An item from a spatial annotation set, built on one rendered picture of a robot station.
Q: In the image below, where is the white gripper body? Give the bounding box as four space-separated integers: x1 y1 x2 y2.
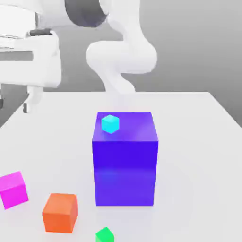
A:
0 30 62 89

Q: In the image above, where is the small cyan cube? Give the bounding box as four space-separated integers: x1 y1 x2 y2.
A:
101 114 120 135

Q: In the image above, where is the small green cube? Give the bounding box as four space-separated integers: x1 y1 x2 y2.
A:
95 226 115 242

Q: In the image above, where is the large magenta box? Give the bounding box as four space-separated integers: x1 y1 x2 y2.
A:
0 171 29 210

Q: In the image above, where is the large blue box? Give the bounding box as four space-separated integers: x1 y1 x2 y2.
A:
92 112 159 207

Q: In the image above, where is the large orange box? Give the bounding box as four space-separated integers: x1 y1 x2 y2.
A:
42 192 78 234

